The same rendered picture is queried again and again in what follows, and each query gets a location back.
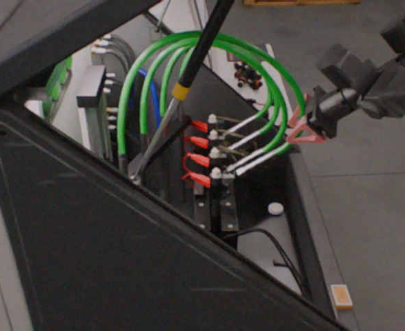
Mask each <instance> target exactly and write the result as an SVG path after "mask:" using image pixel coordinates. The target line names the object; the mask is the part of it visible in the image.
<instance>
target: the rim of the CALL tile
mask: <svg viewBox="0 0 405 331"><path fill-rule="evenodd" d="M330 286H331V288H332V291H333V295H334V298H335V302H336V306H352V302H351V299H350V296H349V293H348V290H347V287H346V285H330ZM334 286H339V287H345V289H346V293H347V295H348V300H349V302H350V303H338V300H337V296H336V293H335V289H334Z"/></svg>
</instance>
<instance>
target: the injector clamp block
mask: <svg viewBox="0 0 405 331"><path fill-rule="evenodd" d="M197 150H202V156H204V157H207V158H208V156H207V149H197ZM230 165H231V164H230V155H228V156H227V158H223V159H221V171H224V170H225V169H226V168H227V167H228V166H230ZM203 176H205V177H208V167H206V166H204V165H203ZM227 189H229V190H230V191H231V195H230V196H228V197H226V198H225V199H224V200H223V201H221V202H220V204H221V205H220V211H219V239H221V240H222V241H223V242H224V243H226V244H228V245H229V246H230V247H231V248H233V249H234V250H236V251H237V244H238V237H233V238H231V239H228V238H227V239H223V238H224V237H226V236H228V235H230V234H235V233H238V224H237V213H236V206H235V194H234V187H233V180H232V179H223V187H222V192H225V191H226V190H227ZM194 222H195V223H197V224H199V225H200V226H201V227H203V228H204V229H206V230H207V231H209V232H210V233H211V225H212V221H211V220H210V199H209V187H207V186H205V185H204V198H203V199H195V197H194Z"/></svg>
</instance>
